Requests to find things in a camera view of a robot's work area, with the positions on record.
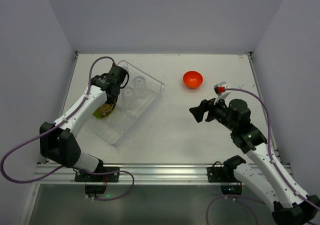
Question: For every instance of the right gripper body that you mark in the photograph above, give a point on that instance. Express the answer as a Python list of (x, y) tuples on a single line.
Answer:
[(208, 111)]

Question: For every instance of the aluminium rail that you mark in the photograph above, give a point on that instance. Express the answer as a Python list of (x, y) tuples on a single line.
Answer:
[(144, 174)]

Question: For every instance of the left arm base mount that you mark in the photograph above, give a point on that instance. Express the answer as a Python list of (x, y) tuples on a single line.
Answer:
[(97, 184)]

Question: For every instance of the orange bowl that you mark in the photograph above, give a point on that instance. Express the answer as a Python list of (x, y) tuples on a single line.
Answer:
[(192, 79)]

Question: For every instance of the clear wire dish rack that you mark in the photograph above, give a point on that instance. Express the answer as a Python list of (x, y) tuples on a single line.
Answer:
[(114, 127)]

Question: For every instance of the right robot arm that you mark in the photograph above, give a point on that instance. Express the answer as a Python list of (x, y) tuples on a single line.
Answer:
[(288, 202)]

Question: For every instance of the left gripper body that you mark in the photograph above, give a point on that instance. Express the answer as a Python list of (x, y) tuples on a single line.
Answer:
[(113, 95)]

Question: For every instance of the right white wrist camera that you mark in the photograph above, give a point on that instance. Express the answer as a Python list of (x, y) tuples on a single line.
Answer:
[(221, 91)]

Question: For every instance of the clear cup front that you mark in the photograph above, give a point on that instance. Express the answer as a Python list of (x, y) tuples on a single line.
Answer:
[(128, 97)]

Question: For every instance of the clear cup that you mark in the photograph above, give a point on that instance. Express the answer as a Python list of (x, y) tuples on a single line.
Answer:
[(128, 97), (140, 86)]

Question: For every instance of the clear cup right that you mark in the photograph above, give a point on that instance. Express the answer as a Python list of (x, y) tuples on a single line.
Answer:
[(140, 86)]

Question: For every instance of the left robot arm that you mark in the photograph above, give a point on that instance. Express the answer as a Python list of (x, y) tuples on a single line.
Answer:
[(58, 139)]

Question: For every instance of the green plate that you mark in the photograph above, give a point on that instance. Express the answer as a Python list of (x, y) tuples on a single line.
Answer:
[(97, 115)]

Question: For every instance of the yellow patterned plate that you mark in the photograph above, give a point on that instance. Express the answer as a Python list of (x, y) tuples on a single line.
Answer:
[(102, 110)]

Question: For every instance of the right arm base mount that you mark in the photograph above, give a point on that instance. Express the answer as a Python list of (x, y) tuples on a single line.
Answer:
[(218, 173)]

